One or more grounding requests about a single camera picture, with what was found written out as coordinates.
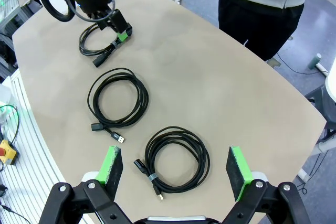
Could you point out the yellow emergency stop button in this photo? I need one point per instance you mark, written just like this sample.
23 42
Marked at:
8 153

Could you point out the white table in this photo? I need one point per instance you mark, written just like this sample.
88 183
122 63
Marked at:
332 82

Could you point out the white ribbed platform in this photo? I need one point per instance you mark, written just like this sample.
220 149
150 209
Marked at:
31 155

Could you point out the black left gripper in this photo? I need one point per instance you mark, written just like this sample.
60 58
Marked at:
94 5

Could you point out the grey metal shelf rack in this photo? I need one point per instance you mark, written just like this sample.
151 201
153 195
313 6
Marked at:
10 22

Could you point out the person in grey hoodie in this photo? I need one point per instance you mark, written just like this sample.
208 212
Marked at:
257 19

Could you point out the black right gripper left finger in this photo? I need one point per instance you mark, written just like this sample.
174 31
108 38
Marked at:
78 205

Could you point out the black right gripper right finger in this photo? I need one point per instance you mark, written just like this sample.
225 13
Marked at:
275 205

